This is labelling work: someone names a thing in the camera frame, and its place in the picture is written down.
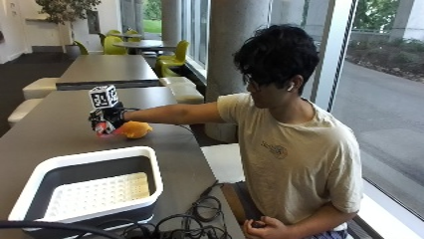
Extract white cushioned stool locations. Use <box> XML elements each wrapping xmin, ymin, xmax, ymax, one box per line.
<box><xmin>166</xmin><ymin>83</ymin><xmax>206</xmax><ymax>106</ymax></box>
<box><xmin>22</xmin><ymin>77</ymin><xmax>61</xmax><ymax>101</ymax></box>
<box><xmin>201</xmin><ymin>142</ymin><xmax>246</xmax><ymax>184</ymax></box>
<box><xmin>158</xmin><ymin>76</ymin><xmax>198</xmax><ymax>88</ymax></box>
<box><xmin>7</xmin><ymin>98</ymin><xmax>45</xmax><ymax>128</ymax></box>

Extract tangled black cables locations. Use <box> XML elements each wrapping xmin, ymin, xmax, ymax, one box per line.
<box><xmin>121</xmin><ymin>179</ymin><xmax>233</xmax><ymax>239</ymax></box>

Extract narrow concrete pillar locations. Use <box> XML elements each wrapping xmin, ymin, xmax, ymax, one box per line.
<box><xmin>161</xmin><ymin>0</ymin><xmax>184</xmax><ymax>43</ymax></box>

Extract round grey table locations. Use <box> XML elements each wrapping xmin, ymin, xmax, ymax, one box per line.
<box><xmin>113</xmin><ymin>39</ymin><xmax>166</xmax><ymax>56</ymax></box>
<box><xmin>108</xmin><ymin>32</ymin><xmax>145</xmax><ymax>40</ymax></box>

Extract the person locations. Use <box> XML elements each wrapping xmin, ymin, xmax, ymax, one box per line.
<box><xmin>124</xmin><ymin>23</ymin><xmax>364</xmax><ymax>239</ymax></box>

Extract green plastic chair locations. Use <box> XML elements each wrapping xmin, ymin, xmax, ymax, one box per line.
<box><xmin>125</xmin><ymin>29</ymin><xmax>143</xmax><ymax>43</ymax></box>
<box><xmin>154</xmin><ymin>40</ymin><xmax>192</xmax><ymax>78</ymax></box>
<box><xmin>103</xmin><ymin>35</ymin><xmax>131</xmax><ymax>56</ymax></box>
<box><xmin>72</xmin><ymin>40</ymin><xmax>91</xmax><ymax>56</ymax></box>

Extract eyeglasses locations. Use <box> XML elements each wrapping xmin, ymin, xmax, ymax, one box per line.
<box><xmin>241</xmin><ymin>73</ymin><xmax>257</xmax><ymax>87</ymax></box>

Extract thick black cable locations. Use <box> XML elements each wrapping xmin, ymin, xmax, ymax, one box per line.
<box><xmin>0</xmin><ymin>219</ymin><xmax>128</xmax><ymax>239</ymax></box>

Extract white and grey tub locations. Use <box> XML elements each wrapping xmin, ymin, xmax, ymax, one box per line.
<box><xmin>7</xmin><ymin>145</ymin><xmax>165</xmax><ymax>239</ymax></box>

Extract potted indoor tree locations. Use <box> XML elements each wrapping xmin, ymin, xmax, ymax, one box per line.
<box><xmin>34</xmin><ymin>0</ymin><xmax>103</xmax><ymax>60</ymax></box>

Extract orange soft toy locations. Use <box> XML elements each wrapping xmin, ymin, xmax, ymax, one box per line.
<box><xmin>113</xmin><ymin>120</ymin><xmax>154</xmax><ymax>139</ymax></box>

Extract wide concrete pillar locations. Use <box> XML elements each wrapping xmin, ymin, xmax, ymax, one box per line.
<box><xmin>204</xmin><ymin>0</ymin><xmax>271</xmax><ymax>143</ymax></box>

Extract white marker cube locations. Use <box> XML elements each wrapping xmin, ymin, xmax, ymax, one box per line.
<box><xmin>89</xmin><ymin>84</ymin><xmax>121</xmax><ymax>110</ymax></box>

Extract long grey table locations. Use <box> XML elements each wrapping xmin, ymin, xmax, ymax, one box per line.
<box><xmin>56</xmin><ymin>54</ymin><xmax>161</xmax><ymax>92</ymax></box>

